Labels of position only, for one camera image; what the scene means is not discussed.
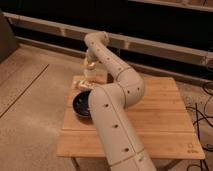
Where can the black bowl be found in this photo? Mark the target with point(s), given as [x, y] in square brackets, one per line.
[80, 104]

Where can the grey cabinet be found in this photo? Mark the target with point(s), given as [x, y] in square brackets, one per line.
[8, 41]

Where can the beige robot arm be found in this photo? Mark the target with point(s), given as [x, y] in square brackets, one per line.
[107, 103]

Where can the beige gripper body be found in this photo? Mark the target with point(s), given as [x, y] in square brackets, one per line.
[88, 65]

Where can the wooden table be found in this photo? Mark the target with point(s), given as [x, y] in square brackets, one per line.
[159, 119]

